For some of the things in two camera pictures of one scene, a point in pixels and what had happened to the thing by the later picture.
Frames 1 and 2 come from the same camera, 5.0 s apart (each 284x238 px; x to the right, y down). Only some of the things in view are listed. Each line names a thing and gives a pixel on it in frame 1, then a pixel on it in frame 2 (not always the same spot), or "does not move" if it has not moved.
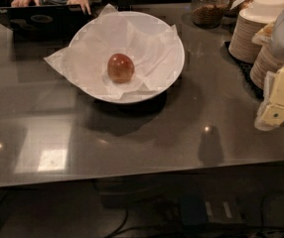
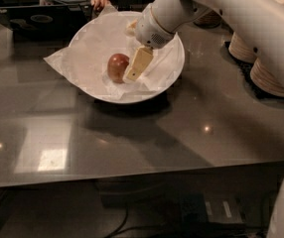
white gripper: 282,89 → 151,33
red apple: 120,67 does not move
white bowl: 126,57 does not move
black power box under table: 199,210 does not move
